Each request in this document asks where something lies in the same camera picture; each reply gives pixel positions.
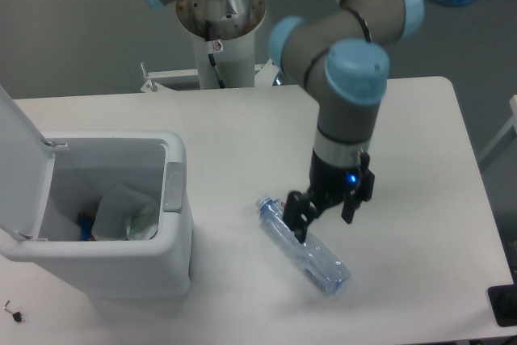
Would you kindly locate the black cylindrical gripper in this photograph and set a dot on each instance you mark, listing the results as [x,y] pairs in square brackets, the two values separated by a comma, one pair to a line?
[329,186]

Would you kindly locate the clear plastic water bottle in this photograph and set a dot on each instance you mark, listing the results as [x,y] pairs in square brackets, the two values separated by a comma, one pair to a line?
[312,257]

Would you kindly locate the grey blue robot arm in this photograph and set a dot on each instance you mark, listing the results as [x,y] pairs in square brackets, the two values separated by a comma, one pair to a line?
[339,61]

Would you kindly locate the white open trash can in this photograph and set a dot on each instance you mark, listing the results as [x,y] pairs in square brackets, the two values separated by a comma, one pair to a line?
[48,177]

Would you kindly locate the black device at table edge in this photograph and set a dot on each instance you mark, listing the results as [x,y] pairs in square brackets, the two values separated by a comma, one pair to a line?
[503,303]

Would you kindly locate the blue snack packet in bin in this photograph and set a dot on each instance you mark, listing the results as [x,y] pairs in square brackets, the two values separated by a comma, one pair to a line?
[86,223]

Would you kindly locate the small metal hex key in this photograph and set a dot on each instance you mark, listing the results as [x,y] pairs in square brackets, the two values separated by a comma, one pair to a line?
[5,307]

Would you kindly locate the white pedestal base frame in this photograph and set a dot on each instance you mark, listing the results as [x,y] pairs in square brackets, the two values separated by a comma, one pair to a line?
[188,79]

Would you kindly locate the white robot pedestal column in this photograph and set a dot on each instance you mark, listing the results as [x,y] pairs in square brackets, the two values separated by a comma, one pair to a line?
[223,64]

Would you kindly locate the white furniture frame right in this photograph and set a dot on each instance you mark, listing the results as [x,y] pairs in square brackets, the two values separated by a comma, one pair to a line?
[500,141]

